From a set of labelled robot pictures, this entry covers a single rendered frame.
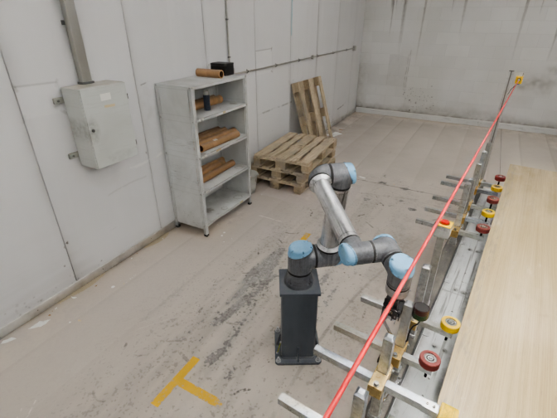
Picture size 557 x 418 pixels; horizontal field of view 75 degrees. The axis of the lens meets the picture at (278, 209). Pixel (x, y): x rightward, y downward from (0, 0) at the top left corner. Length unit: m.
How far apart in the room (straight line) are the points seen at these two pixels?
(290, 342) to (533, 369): 1.41
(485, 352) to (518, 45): 7.63
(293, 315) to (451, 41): 7.44
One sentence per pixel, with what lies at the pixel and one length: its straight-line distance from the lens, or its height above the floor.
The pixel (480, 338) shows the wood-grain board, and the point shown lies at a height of 0.90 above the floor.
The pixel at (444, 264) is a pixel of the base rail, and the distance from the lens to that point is 2.59.
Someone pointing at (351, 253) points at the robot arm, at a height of 1.31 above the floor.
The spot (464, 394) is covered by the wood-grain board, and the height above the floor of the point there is 0.90.
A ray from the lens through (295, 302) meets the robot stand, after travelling 2.35.
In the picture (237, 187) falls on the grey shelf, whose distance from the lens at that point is 4.65.
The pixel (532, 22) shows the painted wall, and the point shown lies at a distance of 8.92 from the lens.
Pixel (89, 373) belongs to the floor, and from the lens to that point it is 2.95.
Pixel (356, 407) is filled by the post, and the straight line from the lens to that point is 1.25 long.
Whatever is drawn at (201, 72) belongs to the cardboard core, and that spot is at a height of 1.60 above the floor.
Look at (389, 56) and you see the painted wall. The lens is 9.18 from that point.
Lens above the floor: 2.11
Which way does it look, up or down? 28 degrees down
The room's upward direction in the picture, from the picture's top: straight up
